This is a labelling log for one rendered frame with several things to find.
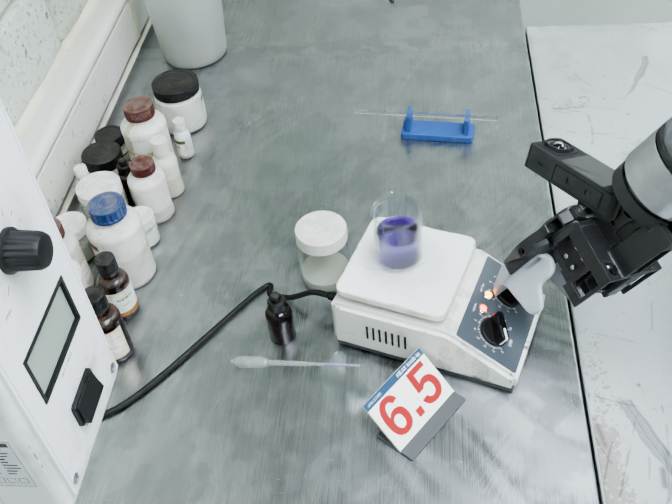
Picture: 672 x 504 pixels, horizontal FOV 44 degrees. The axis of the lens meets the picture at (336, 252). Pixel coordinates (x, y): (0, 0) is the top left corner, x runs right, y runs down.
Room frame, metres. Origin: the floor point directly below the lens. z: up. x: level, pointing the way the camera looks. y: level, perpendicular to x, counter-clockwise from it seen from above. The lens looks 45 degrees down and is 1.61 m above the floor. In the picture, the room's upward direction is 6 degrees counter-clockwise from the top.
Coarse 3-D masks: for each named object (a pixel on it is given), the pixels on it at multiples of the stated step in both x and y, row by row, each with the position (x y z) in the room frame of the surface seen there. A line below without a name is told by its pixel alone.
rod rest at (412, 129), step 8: (408, 120) 0.92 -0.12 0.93; (416, 120) 0.95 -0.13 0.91; (464, 120) 0.90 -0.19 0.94; (408, 128) 0.92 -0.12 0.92; (416, 128) 0.93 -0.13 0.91; (424, 128) 0.93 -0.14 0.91; (432, 128) 0.92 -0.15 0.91; (440, 128) 0.92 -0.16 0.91; (448, 128) 0.92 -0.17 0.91; (456, 128) 0.92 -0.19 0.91; (464, 128) 0.90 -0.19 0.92; (472, 128) 0.91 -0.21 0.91; (408, 136) 0.92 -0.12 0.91; (416, 136) 0.91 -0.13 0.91; (424, 136) 0.91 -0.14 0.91; (432, 136) 0.91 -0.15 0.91; (440, 136) 0.91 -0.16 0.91; (448, 136) 0.90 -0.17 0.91; (456, 136) 0.90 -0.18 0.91; (464, 136) 0.90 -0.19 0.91; (472, 136) 0.90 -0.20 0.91
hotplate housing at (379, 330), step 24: (480, 264) 0.60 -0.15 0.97; (336, 312) 0.56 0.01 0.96; (360, 312) 0.56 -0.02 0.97; (384, 312) 0.55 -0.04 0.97; (456, 312) 0.54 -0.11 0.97; (360, 336) 0.55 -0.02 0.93; (384, 336) 0.54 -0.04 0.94; (408, 336) 0.53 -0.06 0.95; (432, 336) 0.52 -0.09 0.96; (456, 336) 0.51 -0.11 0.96; (528, 336) 0.53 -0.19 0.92; (432, 360) 0.52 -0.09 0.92; (456, 360) 0.50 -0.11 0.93; (480, 360) 0.49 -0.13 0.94; (504, 384) 0.48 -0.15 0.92
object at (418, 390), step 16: (416, 368) 0.50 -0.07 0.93; (432, 368) 0.50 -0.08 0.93; (400, 384) 0.48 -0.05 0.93; (416, 384) 0.49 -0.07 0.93; (432, 384) 0.49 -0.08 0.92; (384, 400) 0.47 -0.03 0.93; (400, 400) 0.47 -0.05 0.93; (416, 400) 0.47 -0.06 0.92; (432, 400) 0.48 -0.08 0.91; (384, 416) 0.45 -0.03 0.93; (400, 416) 0.46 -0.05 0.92; (416, 416) 0.46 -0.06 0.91; (400, 432) 0.44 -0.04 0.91
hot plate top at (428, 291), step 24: (432, 240) 0.63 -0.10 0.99; (456, 240) 0.62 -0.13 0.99; (360, 264) 0.60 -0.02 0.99; (432, 264) 0.59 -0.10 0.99; (456, 264) 0.59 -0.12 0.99; (336, 288) 0.57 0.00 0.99; (360, 288) 0.57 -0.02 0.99; (384, 288) 0.56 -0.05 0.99; (408, 288) 0.56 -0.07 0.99; (432, 288) 0.56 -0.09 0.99; (456, 288) 0.55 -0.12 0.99; (408, 312) 0.53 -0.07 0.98; (432, 312) 0.53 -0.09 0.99
